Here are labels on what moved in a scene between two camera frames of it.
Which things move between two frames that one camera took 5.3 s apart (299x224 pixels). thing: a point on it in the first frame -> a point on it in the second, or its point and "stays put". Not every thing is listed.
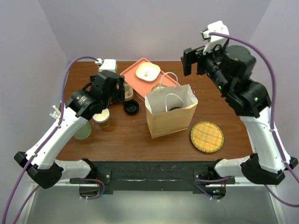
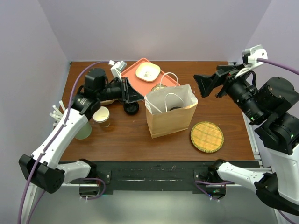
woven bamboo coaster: [207, 136] stays put
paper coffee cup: [103, 119] stays put
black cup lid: [174, 108] stays put
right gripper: [191, 56] -> [226, 73]
